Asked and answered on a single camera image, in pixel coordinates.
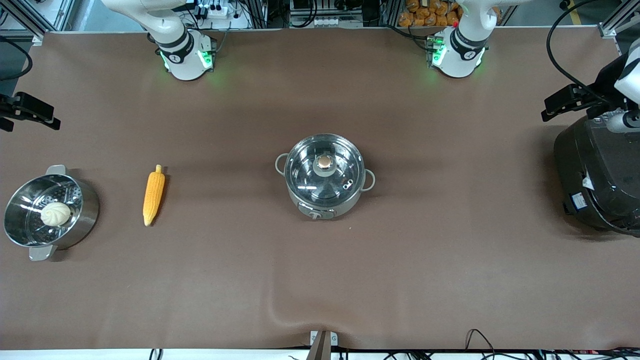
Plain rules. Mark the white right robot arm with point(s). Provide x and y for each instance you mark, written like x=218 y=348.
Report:
x=186 y=55

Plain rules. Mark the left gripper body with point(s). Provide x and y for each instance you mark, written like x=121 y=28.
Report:
x=601 y=95

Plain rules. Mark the white steamed bun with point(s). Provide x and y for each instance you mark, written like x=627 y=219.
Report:
x=55 y=214

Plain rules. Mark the white power strip with plugs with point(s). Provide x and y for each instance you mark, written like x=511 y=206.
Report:
x=220 y=15

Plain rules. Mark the brown table mat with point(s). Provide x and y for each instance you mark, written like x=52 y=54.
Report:
x=200 y=285

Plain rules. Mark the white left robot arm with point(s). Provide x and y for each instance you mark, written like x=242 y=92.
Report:
x=462 y=52

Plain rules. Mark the bag of orange snacks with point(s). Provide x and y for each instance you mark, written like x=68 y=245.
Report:
x=425 y=12

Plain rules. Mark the yellow corn cob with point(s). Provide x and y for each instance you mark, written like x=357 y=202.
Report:
x=153 y=196

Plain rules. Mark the long white power strip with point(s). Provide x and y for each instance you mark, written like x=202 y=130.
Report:
x=336 y=22

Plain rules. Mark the aluminium frame profile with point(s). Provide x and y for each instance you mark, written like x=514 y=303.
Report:
x=617 y=20
x=45 y=15

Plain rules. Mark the grey electric cooking pot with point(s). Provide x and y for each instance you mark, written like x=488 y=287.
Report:
x=327 y=209

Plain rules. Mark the black rice cooker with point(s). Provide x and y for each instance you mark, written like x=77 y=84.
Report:
x=600 y=180

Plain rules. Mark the round glass pot lid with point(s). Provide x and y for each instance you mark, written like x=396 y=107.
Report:
x=325 y=175

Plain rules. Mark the stainless steel steamer pot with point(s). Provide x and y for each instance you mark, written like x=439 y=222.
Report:
x=85 y=210

